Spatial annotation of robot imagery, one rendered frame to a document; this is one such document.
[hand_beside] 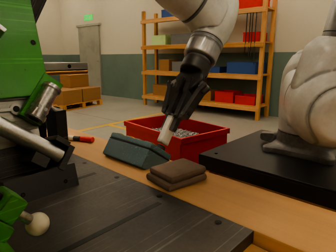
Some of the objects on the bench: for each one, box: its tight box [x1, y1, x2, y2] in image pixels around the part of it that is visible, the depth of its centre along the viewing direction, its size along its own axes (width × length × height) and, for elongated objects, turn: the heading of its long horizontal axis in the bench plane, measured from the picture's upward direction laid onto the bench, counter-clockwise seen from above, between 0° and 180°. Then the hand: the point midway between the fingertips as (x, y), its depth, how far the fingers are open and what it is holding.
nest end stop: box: [47, 145, 75, 171], centre depth 58 cm, size 4×7×6 cm, turn 47°
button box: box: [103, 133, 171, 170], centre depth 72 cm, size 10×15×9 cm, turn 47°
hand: (167, 130), depth 71 cm, fingers closed
